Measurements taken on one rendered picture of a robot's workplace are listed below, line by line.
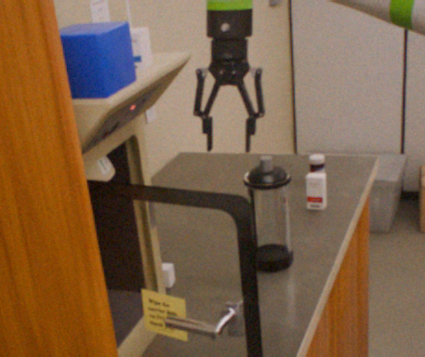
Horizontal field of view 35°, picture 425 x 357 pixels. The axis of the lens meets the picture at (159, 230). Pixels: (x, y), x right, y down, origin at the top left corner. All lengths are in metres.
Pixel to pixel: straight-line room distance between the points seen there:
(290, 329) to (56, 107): 0.74
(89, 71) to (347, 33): 3.15
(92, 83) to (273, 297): 0.74
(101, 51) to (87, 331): 0.41
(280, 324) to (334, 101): 2.82
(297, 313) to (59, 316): 0.59
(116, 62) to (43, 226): 0.26
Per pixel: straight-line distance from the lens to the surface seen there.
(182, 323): 0.97
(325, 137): 4.21
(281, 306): 1.49
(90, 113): 0.97
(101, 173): 1.21
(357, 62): 4.06
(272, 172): 1.55
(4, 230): 1.04
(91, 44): 0.96
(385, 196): 3.82
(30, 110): 0.92
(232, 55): 1.39
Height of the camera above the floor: 1.73
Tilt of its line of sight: 25 degrees down
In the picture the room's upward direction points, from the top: 8 degrees counter-clockwise
